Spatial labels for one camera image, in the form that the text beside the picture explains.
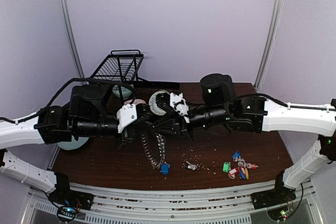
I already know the black keyring disc with rings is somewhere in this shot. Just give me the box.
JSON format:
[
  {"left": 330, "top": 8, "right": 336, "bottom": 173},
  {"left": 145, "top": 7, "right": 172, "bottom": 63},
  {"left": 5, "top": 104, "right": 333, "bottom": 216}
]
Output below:
[{"left": 141, "top": 132, "right": 166, "bottom": 169}]

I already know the silver key with black head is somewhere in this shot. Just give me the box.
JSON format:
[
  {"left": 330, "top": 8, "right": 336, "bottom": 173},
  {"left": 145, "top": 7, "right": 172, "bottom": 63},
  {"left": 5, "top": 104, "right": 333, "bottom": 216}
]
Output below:
[{"left": 185, "top": 161, "right": 197, "bottom": 171}]

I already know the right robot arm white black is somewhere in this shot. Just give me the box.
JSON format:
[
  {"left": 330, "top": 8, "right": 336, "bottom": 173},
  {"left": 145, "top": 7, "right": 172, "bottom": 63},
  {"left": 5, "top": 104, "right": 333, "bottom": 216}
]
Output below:
[{"left": 150, "top": 73, "right": 335, "bottom": 209}]

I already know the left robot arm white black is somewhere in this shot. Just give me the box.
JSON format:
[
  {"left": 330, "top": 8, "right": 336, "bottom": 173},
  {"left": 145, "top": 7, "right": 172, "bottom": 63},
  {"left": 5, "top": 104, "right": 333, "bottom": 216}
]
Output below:
[{"left": 1, "top": 84, "right": 152, "bottom": 212}]

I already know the blue yellow patterned plate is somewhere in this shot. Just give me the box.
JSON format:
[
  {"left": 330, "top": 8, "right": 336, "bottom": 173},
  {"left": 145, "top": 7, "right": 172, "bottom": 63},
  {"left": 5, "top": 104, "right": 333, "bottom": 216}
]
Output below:
[{"left": 149, "top": 90, "right": 169, "bottom": 116}]

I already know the pink patterned bowl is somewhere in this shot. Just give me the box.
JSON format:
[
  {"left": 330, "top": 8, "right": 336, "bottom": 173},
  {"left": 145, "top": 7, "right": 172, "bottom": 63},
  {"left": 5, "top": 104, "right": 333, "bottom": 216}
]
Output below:
[{"left": 124, "top": 99, "right": 146, "bottom": 105}]

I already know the teal ceramic bowl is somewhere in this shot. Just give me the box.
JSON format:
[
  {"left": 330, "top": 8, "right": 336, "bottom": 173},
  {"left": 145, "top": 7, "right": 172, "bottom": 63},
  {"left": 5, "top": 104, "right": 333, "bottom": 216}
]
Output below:
[{"left": 112, "top": 85, "right": 132, "bottom": 100}]

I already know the blue key tag on disc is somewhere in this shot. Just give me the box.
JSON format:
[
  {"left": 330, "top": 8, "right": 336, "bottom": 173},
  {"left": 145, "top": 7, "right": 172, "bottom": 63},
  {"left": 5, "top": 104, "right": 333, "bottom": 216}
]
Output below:
[{"left": 160, "top": 163, "right": 170, "bottom": 175}]

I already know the green key tag in pile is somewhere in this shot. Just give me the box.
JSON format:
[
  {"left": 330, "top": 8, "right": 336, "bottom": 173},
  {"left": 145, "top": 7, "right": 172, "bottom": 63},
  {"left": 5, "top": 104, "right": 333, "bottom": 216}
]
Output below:
[{"left": 223, "top": 162, "right": 230, "bottom": 173}]

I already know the light teal plate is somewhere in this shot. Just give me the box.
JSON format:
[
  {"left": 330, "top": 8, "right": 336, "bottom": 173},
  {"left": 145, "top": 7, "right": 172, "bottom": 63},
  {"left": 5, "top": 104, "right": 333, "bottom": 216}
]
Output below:
[{"left": 57, "top": 137, "right": 89, "bottom": 151}]

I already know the blue key tag in pile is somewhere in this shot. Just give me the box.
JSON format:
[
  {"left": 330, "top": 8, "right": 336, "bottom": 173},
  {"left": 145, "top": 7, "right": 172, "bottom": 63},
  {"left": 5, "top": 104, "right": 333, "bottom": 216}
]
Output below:
[{"left": 232, "top": 151, "right": 240, "bottom": 161}]

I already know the red key tag in pile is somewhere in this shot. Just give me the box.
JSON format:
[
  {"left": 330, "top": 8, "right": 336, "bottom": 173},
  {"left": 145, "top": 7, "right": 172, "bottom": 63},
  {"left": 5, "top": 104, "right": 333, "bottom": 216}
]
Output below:
[{"left": 228, "top": 167, "right": 239, "bottom": 179}]

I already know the yellow key tag in pile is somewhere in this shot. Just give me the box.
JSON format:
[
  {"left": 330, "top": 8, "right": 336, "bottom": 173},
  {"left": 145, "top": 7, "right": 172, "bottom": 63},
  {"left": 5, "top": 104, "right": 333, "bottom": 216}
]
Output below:
[{"left": 244, "top": 168, "right": 249, "bottom": 179}]

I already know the red headed silver key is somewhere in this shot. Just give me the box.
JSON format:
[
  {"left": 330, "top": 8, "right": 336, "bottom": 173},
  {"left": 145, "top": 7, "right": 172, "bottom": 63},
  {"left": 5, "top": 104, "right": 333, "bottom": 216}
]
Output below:
[{"left": 246, "top": 163, "right": 258, "bottom": 169}]

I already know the left circuit board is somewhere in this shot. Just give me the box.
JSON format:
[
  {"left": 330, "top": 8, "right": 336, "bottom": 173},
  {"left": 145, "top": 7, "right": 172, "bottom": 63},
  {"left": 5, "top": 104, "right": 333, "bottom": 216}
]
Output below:
[{"left": 56, "top": 206, "right": 78, "bottom": 222}]

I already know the circuit board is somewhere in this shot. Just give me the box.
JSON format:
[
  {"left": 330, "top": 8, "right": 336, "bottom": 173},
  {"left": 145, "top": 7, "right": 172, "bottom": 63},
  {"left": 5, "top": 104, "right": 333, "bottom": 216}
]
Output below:
[
  {"left": 56, "top": 206, "right": 78, "bottom": 222},
  {"left": 268, "top": 207, "right": 293, "bottom": 221}
]

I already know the right circuit board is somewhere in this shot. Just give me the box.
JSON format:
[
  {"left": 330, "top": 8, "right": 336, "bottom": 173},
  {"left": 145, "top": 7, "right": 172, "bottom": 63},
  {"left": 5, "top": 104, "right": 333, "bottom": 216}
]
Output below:
[{"left": 268, "top": 207, "right": 293, "bottom": 221}]

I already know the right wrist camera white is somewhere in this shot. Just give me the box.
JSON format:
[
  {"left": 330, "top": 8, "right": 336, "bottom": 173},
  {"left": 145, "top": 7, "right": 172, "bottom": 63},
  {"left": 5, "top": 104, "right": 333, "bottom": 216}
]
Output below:
[{"left": 170, "top": 92, "right": 190, "bottom": 123}]

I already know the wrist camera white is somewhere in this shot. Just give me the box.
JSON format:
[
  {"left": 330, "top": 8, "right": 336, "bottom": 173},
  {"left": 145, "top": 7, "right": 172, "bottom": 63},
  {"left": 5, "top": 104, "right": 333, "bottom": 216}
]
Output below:
[
  {"left": 117, "top": 104, "right": 138, "bottom": 133},
  {"left": 170, "top": 92, "right": 190, "bottom": 123}
]

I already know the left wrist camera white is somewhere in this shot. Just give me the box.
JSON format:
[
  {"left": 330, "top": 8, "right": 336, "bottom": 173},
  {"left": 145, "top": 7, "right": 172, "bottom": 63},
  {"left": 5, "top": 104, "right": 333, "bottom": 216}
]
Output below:
[{"left": 117, "top": 104, "right": 138, "bottom": 133}]

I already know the black wire dish rack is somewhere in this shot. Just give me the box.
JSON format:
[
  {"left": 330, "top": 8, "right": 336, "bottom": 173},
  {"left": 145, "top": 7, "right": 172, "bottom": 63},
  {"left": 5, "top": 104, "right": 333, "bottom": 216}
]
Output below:
[{"left": 88, "top": 49, "right": 181, "bottom": 114}]

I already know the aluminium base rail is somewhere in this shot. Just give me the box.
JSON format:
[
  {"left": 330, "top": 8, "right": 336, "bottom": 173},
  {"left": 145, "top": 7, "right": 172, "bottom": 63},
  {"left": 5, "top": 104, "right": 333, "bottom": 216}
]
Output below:
[{"left": 22, "top": 178, "right": 322, "bottom": 224}]

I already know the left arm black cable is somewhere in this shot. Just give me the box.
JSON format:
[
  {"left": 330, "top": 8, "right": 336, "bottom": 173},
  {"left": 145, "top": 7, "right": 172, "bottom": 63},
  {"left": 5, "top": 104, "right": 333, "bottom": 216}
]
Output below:
[{"left": 0, "top": 77, "right": 137, "bottom": 124}]

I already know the left aluminium frame post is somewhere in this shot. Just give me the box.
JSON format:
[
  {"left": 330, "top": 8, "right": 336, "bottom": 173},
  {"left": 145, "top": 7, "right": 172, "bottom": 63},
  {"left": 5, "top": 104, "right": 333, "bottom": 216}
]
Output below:
[{"left": 59, "top": 0, "right": 85, "bottom": 78}]

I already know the aluminium frame post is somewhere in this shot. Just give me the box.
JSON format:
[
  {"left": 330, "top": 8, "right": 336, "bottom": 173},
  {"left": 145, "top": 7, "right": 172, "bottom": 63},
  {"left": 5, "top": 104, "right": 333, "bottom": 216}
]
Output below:
[
  {"left": 254, "top": 0, "right": 284, "bottom": 91},
  {"left": 59, "top": 0, "right": 85, "bottom": 78}
]

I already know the right aluminium frame post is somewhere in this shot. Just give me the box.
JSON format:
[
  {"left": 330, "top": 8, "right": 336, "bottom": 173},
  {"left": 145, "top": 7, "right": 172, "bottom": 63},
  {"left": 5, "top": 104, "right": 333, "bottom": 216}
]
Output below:
[{"left": 254, "top": 0, "right": 284, "bottom": 91}]

